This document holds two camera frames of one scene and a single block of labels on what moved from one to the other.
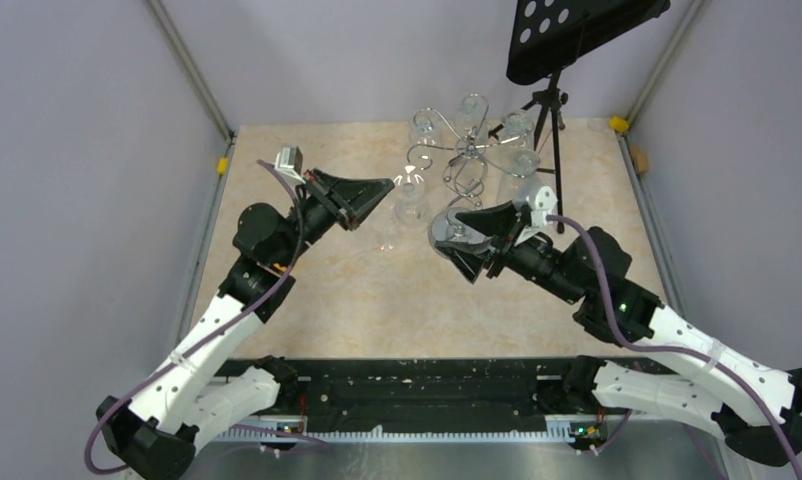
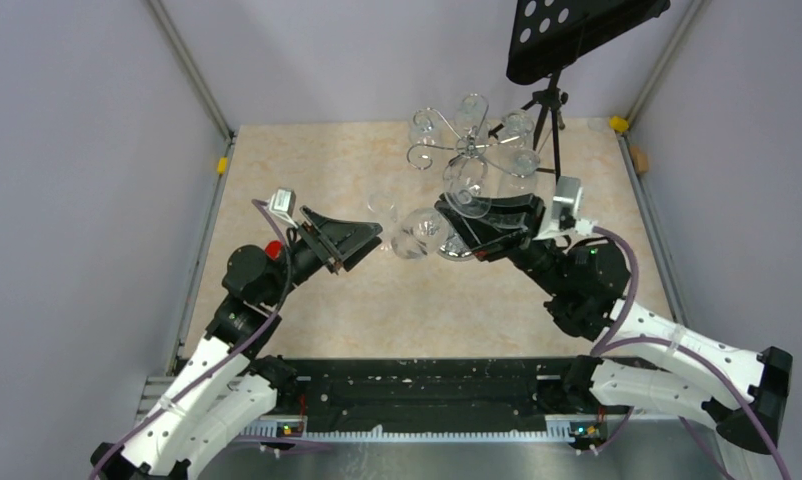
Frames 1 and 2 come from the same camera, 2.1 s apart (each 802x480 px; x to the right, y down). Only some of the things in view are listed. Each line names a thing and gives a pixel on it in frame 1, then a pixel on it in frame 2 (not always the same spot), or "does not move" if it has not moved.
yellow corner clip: (618, 123) does not move
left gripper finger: (355, 199) → (356, 253)
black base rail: (409, 400) does not move
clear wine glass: (411, 207) → (465, 196)
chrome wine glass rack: (465, 175) does not move
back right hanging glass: (518, 130) does not move
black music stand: (548, 37) does not move
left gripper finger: (350, 192) → (344, 235)
